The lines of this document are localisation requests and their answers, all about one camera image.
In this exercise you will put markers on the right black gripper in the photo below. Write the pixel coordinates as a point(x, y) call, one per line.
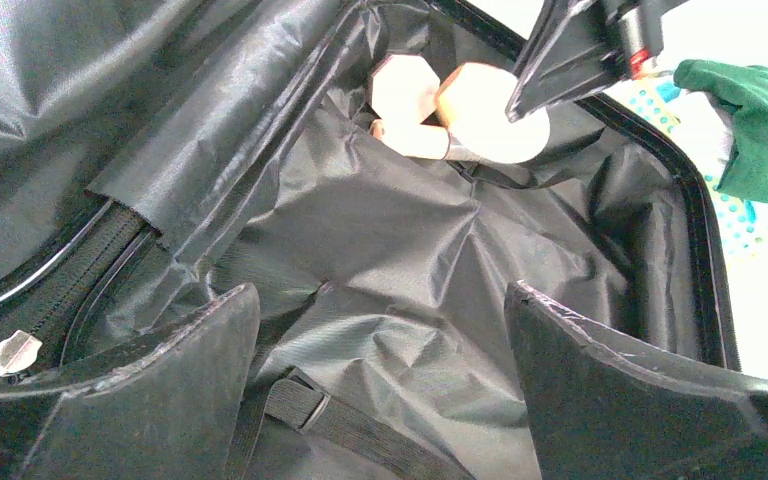
point(578, 48)

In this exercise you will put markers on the black ribbed hard-shell suitcase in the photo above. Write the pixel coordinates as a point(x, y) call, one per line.
point(155, 155)

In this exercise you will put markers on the pale yellow perforated basket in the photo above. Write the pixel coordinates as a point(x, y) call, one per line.
point(704, 133)

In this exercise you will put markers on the pink brown small box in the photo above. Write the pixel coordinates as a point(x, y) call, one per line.
point(402, 87)

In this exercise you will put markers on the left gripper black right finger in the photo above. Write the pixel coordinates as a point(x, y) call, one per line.
point(605, 405)

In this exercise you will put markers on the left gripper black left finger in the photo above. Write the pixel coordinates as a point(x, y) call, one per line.
point(163, 405)

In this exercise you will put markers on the dark green garment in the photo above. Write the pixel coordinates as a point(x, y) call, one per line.
point(743, 91)

